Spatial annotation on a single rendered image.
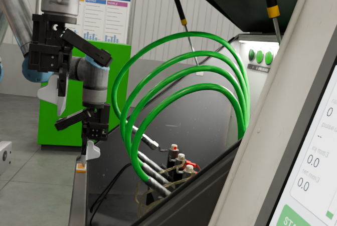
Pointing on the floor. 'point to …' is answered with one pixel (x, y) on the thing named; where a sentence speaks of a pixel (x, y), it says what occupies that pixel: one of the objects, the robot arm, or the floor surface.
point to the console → (279, 102)
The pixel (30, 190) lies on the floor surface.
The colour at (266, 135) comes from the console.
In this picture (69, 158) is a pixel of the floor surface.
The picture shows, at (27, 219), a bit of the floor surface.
